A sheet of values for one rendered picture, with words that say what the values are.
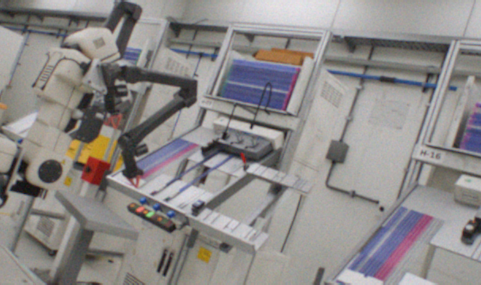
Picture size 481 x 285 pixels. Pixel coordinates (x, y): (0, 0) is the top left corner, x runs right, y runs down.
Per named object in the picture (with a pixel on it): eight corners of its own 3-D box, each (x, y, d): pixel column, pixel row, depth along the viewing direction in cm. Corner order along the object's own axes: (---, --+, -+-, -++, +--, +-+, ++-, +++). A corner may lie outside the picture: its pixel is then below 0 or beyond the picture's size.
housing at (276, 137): (277, 161, 269) (274, 138, 263) (216, 142, 301) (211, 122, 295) (286, 154, 274) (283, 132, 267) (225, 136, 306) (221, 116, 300)
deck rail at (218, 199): (190, 226, 227) (187, 216, 224) (187, 226, 229) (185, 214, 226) (284, 157, 270) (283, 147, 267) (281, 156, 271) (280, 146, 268)
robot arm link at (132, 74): (192, 73, 243) (205, 80, 237) (183, 97, 247) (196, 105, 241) (116, 57, 209) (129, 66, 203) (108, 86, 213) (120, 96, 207)
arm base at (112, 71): (91, 63, 204) (104, 65, 196) (108, 58, 209) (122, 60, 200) (96, 83, 207) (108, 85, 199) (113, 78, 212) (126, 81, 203)
